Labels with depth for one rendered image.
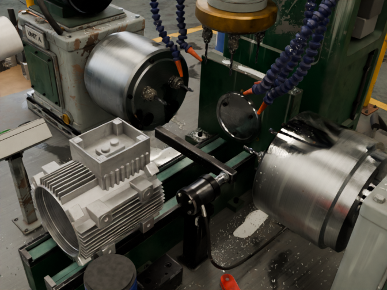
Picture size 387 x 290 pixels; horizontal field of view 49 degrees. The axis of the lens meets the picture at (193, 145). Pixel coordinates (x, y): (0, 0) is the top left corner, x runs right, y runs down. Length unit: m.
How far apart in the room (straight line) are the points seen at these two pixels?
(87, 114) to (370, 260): 0.92
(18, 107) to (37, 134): 0.66
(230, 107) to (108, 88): 0.33
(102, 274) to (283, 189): 0.45
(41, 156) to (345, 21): 0.95
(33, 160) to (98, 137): 0.53
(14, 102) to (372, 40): 1.23
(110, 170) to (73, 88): 0.55
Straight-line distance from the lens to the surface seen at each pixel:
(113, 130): 0.91
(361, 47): 1.21
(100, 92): 1.21
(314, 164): 0.84
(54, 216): 0.95
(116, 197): 0.83
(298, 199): 0.85
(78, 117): 1.37
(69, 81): 1.32
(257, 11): 0.94
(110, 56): 1.19
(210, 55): 1.18
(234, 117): 1.17
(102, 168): 0.79
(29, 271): 0.98
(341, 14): 1.06
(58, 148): 1.43
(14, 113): 1.65
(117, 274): 0.52
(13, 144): 1.02
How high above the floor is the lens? 1.63
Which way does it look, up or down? 36 degrees down
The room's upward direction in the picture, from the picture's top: 3 degrees clockwise
